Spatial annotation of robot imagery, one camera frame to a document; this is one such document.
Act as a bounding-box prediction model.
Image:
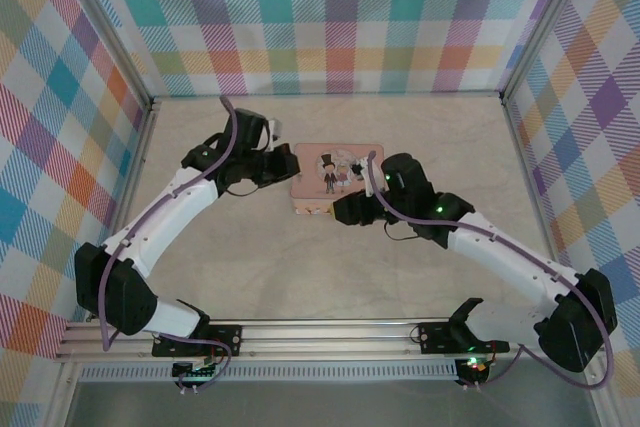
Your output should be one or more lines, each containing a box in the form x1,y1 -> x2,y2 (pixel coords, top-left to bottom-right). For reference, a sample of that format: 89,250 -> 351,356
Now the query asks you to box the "pink tin box cartoon couple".
289,141 -> 386,217

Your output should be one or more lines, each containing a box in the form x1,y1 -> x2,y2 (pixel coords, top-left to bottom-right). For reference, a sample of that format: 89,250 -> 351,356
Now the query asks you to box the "grey metal panel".
69,379 -> 599,427

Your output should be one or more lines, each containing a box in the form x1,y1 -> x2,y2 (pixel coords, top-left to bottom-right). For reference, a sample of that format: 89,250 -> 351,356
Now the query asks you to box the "controller board orange part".
457,354 -> 495,379

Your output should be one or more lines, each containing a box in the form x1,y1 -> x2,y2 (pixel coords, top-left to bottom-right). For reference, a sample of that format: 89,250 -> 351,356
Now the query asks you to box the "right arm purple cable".
367,150 -> 617,392

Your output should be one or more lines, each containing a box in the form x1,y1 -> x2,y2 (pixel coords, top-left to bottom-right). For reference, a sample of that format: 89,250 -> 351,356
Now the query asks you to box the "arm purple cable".
99,95 -> 242,394
367,150 -> 617,392

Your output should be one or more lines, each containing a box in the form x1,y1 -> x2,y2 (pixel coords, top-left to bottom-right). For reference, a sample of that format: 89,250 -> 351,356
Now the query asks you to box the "aluminium mounting rail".
53,316 -> 551,364

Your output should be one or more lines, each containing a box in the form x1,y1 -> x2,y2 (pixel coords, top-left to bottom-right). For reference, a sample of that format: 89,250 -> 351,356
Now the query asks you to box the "aluminium side floor rail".
499,91 -> 564,273
112,99 -> 162,248

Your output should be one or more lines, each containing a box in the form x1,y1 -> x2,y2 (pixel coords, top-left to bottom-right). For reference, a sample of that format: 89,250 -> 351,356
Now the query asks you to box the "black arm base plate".
418,320 -> 510,354
151,324 -> 244,358

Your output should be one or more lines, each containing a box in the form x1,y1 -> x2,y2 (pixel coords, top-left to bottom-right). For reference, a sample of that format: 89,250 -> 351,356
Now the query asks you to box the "slotted grey cable duct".
79,359 -> 459,382

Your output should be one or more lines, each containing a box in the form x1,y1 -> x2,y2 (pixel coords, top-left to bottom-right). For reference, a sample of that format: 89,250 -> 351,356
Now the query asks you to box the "aluminium frame post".
49,0 -> 157,107
498,0 -> 601,104

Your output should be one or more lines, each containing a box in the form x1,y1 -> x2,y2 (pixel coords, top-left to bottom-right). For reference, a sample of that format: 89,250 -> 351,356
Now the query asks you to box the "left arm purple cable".
99,95 -> 242,394

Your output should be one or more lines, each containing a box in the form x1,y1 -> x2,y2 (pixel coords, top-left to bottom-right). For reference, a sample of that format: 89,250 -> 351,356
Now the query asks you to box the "aluminium outer frame leg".
582,371 -> 617,427
45,360 -> 82,427

